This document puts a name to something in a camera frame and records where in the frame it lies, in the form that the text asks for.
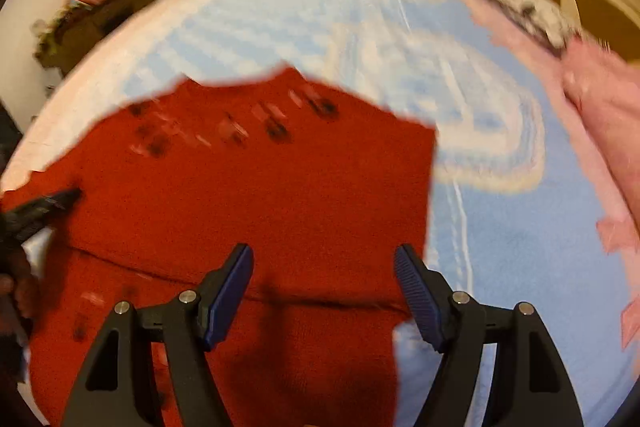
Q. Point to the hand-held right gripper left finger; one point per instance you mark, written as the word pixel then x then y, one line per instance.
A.
pixel 227 297

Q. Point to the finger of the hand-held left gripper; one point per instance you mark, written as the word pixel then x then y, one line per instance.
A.
pixel 42 207

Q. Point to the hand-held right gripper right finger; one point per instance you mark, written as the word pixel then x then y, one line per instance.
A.
pixel 419 297

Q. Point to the red knit sweater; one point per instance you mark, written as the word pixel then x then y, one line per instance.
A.
pixel 260 187

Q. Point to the dark furniture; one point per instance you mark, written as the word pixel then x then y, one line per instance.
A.
pixel 9 137

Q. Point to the blue printed blanket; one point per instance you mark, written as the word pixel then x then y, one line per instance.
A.
pixel 500 257

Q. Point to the cluttered wooden cabinet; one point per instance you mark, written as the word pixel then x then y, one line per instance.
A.
pixel 95 24

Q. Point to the pink quilt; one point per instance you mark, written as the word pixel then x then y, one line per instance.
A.
pixel 605 107

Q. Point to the patterned pillow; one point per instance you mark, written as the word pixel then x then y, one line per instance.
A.
pixel 535 14

